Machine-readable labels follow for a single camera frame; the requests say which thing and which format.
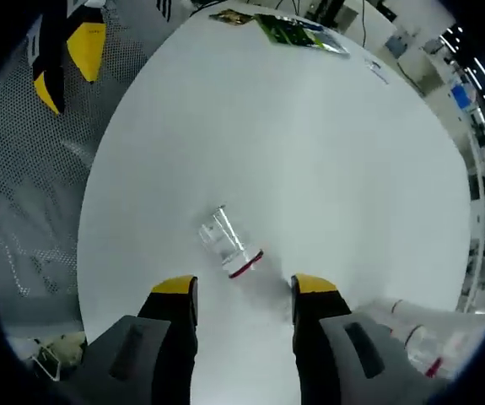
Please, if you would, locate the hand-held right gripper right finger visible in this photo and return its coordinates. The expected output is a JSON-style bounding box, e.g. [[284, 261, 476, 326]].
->
[[290, 273, 450, 405]]

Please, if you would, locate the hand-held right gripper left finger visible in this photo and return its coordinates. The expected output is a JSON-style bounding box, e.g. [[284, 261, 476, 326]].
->
[[62, 273, 200, 405]]

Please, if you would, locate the clear white skincare bottle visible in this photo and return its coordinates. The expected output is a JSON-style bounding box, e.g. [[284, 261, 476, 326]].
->
[[387, 297, 428, 352], [198, 204, 266, 280]]

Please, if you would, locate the red skincare bottle clear cap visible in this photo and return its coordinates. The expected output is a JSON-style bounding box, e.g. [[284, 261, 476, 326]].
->
[[410, 332, 485, 381]]

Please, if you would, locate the grey mesh office chair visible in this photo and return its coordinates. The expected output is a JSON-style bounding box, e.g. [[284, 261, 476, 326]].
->
[[0, 24, 150, 334]]

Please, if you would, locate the small gold packet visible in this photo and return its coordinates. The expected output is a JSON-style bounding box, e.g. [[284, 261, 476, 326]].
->
[[208, 8, 250, 27]]

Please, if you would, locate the green black foil packet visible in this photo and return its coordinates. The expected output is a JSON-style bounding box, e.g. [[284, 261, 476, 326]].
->
[[254, 13, 352, 56]]

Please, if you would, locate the blue box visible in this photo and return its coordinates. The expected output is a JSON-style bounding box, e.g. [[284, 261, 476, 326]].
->
[[450, 82, 478, 111]]

